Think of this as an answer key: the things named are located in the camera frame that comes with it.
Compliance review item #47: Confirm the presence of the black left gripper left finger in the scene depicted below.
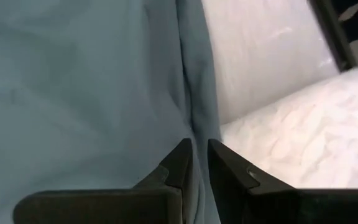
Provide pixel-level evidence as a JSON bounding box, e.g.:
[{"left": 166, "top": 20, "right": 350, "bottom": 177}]
[{"left": 12, "top": 138, "right": 194, "bottom": 224}]

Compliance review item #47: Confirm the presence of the white lace shirt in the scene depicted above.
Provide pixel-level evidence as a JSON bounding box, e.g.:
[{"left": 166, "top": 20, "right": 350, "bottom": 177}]
[{"left": 221, "top": 66, "right": 358, "bottom": 189}]

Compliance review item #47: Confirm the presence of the black aluminium table frame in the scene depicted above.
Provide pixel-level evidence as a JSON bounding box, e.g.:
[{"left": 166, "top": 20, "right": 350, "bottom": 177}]
[{"left": 308, "top": 0, "right": 358, "bottom": 73}]

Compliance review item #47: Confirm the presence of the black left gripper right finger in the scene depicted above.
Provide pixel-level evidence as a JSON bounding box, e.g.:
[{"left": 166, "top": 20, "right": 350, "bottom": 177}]
[{"left": 207, "top": 138, "right": 358, "bottom": 224}]

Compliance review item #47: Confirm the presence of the teal grey garment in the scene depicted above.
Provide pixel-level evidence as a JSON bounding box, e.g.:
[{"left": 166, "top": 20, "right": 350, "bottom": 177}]
[{"left": 0, "top": 0, "right": 223, "bottom": 224}]

